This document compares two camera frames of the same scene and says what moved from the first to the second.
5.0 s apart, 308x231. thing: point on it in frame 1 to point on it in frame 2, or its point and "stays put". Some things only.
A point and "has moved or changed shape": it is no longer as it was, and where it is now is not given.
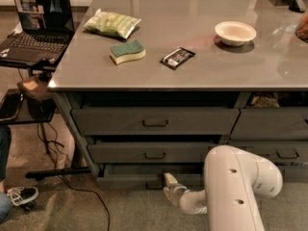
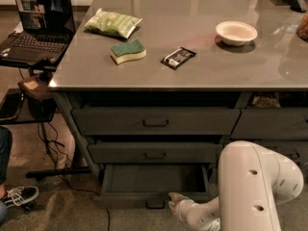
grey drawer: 156,121 stays put
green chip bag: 111,23 stays put
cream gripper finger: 169,179 to 177,197
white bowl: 235,33 stays put
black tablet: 11,104 stays put
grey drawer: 148,177 has moved or changed shape
